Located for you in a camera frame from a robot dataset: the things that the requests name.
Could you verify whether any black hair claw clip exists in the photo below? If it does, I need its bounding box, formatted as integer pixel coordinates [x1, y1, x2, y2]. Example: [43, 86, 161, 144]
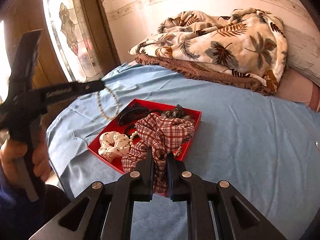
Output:
[117, 103, 151, 126]

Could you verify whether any floral leaf print blanket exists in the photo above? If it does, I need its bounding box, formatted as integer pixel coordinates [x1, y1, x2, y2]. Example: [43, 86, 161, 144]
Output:
[130, 8, 287, 95]

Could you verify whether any left hand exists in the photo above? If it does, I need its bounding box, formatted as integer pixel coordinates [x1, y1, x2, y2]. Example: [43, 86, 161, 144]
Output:
[0, 127, 52, 188]

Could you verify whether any dark grey scrunchie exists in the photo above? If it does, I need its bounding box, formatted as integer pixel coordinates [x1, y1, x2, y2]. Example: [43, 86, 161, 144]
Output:
[161, 105, 192, 121]

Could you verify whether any white dotted scrunchie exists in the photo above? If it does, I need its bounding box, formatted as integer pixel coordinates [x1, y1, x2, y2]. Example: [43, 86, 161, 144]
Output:
[98, 131, 131, 163]

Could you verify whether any red jewelry tray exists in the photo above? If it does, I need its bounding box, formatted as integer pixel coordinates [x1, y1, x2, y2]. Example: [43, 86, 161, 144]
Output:
[87, 98, 202, 197]

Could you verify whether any light blue bed cover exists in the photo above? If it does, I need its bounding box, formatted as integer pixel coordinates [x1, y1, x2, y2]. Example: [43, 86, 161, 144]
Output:
[47, 64, 319, 239]

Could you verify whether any stained glass window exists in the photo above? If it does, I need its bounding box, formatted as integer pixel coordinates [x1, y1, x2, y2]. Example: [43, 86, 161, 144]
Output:
[43, 0, 103, 82]

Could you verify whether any pink bed sheet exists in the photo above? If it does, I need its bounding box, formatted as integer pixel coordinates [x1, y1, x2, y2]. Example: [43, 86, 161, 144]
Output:
[274, 68, 319, 112]

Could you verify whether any red plaid scrunchie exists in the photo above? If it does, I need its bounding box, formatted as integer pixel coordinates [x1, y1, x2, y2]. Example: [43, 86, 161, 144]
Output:
[121, 113, 195, 194]

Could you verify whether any grey pillow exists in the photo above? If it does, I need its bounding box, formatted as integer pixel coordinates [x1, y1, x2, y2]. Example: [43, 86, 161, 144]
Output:
[284, 25, 319, 86]

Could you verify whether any white pearl bead bracelet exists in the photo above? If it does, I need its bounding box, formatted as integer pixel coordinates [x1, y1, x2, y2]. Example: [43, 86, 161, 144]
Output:
[96, 87, 121, 121]

